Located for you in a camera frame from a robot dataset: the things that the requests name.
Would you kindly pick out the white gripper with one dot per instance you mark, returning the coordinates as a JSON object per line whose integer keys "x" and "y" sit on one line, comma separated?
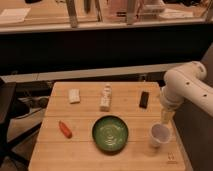
{"x": 170, "y": 101}

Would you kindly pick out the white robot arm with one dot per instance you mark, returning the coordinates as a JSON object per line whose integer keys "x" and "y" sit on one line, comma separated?
{"x": 185, "y": 82}

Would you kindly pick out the white paper cup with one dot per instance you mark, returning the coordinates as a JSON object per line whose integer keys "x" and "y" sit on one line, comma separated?
{"x": 159, "y": 134}

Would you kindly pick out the black rectangular block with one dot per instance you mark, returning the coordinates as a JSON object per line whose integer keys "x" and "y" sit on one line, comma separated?
{"x": 144, "y": 100}

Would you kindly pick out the green bowl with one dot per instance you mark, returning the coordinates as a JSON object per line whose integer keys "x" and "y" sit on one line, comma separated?
{"x": 110, "y": 134}

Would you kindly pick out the white sponge block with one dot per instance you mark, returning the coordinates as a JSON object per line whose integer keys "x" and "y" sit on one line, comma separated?
{"x": 74, "y": 96}

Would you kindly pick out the black office chair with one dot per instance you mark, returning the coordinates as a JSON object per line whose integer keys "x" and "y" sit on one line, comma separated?
{"x": 11, "y": 107}

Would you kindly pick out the white paper sheet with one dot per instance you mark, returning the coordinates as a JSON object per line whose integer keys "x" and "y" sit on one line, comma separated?
{"x": 9, "y": 16}

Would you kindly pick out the metal frame post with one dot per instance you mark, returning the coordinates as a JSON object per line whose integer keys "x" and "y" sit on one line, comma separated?
{"x": 72, "y": 13}

